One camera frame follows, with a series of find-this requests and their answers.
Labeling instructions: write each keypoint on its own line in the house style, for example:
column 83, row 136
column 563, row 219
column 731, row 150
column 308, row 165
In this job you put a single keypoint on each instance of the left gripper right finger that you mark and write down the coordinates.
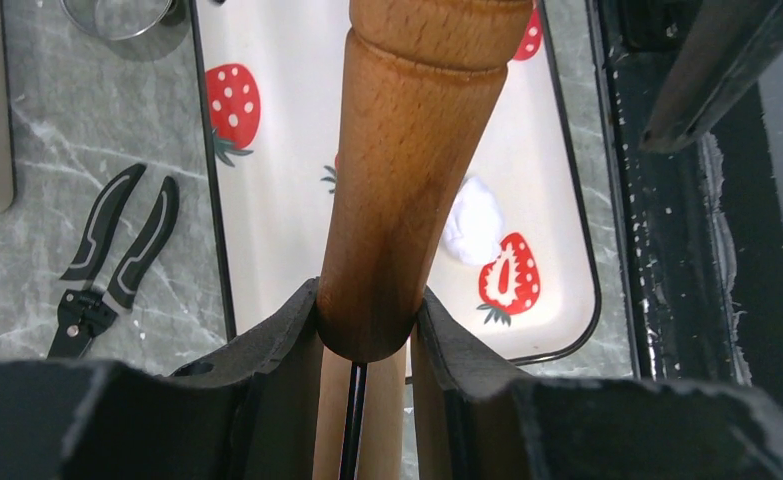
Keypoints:
column 477, row 416

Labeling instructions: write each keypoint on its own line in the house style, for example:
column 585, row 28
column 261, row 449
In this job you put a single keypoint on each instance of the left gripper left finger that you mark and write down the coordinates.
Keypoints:
column 245, row 411

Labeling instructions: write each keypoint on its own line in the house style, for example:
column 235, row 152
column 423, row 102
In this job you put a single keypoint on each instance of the white dough ball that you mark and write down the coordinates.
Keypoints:
column 474, row 227

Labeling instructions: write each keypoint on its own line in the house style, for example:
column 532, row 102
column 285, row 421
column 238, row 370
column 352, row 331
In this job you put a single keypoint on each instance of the strawberry pattern white tray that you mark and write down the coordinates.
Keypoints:
column 273, row 80

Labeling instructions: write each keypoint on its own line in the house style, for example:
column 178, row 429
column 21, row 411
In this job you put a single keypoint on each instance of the wooden rolling pin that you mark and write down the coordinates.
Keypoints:
column 420, row 82

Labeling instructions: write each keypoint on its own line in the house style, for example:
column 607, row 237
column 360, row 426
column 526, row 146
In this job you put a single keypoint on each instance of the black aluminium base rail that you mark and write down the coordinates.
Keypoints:
column 692, row 97

